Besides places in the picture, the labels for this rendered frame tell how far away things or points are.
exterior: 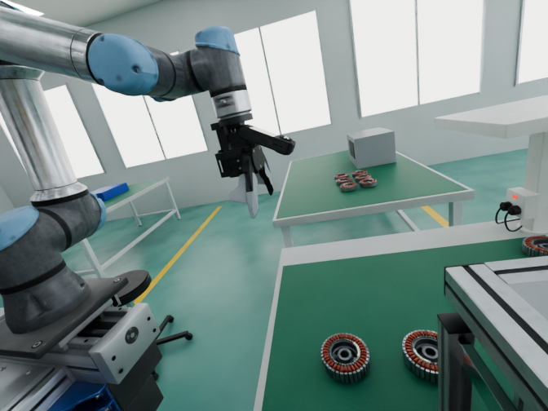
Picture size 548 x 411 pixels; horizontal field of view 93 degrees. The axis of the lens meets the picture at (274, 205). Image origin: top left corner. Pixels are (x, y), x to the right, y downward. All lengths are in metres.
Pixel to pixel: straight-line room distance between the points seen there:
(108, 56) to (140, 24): 4.97
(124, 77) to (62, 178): 0.42
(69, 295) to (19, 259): 0.12
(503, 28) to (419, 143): 1.76
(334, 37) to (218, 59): 4.18
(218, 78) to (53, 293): 0.56
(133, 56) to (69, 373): 0.64
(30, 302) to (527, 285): 0.82
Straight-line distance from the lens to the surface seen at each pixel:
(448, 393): 0.49
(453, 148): 5.20
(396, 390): 0.72
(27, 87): 0.80
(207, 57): 0.55
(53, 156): 0.80
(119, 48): 0.45
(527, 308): 0.36
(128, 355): 0.71
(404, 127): 4.84
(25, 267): 0.73
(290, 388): 0.73
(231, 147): 0.56
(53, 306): 0.75
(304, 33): 4.68
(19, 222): 0.72
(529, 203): 1.24
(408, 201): 1.60
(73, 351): 0.75
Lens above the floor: 1.34
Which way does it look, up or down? 19 degrees down
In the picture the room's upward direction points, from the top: 13 degrees counter-clockwise
